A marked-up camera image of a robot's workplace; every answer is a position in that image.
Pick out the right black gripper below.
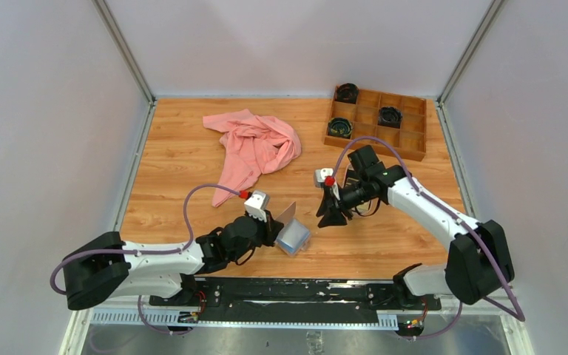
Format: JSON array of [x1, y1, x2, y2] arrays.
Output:
[[317, 178, 371, 229]]

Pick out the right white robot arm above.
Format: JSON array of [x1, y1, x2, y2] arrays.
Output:
[[314, 145, 515, 309]]

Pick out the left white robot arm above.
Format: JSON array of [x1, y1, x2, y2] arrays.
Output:
[[59, 214, 284, 311]]

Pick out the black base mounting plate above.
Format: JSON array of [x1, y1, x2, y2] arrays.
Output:
[[144, 277, 442, 331]]

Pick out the black coil bottom left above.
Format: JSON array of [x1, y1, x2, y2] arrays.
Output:
[[327, 117, 353, 139]]

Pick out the black coil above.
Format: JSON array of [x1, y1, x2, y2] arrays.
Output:
[[334, 83, 359, 104], [377, 106, 403, 129], [327, 117, 353, 139]]

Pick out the pink cloth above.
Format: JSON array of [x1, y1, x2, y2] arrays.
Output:
[[202, 109, 302, 192]]

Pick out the wooden compartment tray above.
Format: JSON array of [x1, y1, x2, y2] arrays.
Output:
[[322, 85, 427, 161]]

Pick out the black coil middle right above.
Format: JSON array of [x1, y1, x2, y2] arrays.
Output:
[[377, 106, 403, 129]]

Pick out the black coil top left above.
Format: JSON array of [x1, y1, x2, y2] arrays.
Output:
[[334, 83, 359, 104]]

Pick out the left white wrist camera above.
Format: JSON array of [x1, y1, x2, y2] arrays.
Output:
[[243, 190, 270, 222]]

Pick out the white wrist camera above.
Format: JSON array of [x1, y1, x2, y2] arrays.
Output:
[[314, 168, 335, 188], [243, 190, 270, 222]]

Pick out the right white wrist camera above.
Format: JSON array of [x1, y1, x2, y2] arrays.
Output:
[[314, 168, 335, 188]]

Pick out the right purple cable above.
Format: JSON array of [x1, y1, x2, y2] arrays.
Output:
[[325, 136, 527, 341]]

